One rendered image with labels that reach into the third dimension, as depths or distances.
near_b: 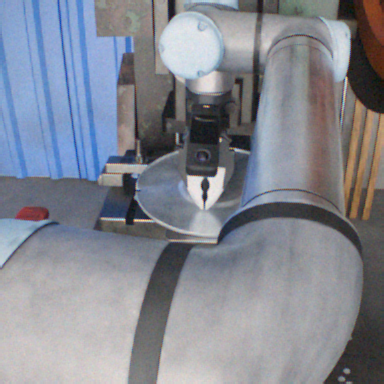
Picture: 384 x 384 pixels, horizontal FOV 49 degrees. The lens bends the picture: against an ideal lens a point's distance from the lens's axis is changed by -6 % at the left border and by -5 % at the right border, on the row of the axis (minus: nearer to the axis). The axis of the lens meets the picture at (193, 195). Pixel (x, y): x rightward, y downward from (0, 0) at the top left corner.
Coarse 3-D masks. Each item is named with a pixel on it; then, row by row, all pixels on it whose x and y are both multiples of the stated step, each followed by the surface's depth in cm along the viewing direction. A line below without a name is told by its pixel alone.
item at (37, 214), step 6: (24, 210) 80; (30, 210) 80; (36, 210) 80; (42, 210) 80; (18, 216) 79; (24, 216) 79; (30, 216) 79; (36, 216) 79; (42, 216) 79; (48, 216) 81
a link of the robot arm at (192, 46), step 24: (168, 24) 49; (192, 24) 47; (216, 24) 49; (240, 24) 48; (168, 48) 49; (192, 48) 48; (216, 48) 48; (240, 48) 49; (192, 72) 50; (240, 72) 52
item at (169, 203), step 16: (160, 160) 90; (176, 160) 90; (240, 160) 90; (144, 176) 85; (160, 176) 85; (176, 176) 85; (240, 176) 84; (160, 192) 81; (176, 192) 81; (224, 192) 80; (240, 192) 80; (144, 208) 76; (160, 208) 77; (176, 208) 77; (192, 208) 77; (208, 208) 77; (224, 208) 77; (176, 224) 73; (192, 224) 73; (208, 224) 73
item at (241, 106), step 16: (176, 0) 70; (240, 0) 69; (256, 0) 69; (176, 80) 78; (240, 80) 76; (176, 96) 80; (240, 96) 76; (176, 112) 82; (224, 112) 77; (240, 112) 78
